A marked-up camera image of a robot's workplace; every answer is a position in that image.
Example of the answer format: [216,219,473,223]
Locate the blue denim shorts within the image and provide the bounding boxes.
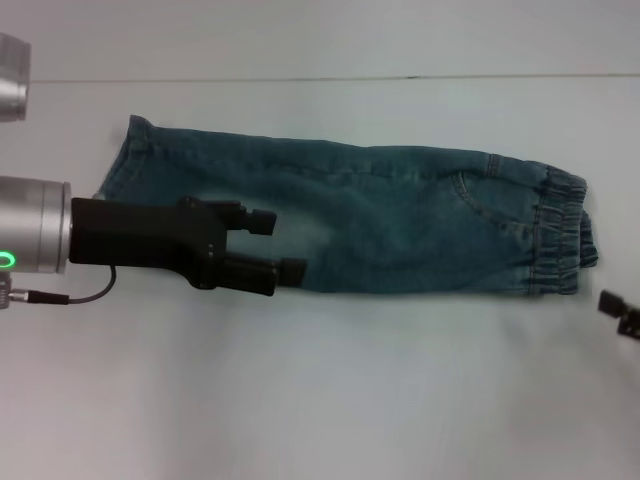
[96,113,602,302]

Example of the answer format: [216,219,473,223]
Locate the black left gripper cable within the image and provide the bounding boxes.
[0,266,119,310]

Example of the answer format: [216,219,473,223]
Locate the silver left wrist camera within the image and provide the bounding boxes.
[0,31,32,123]

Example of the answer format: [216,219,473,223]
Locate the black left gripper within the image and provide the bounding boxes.
[68,195,308,298]

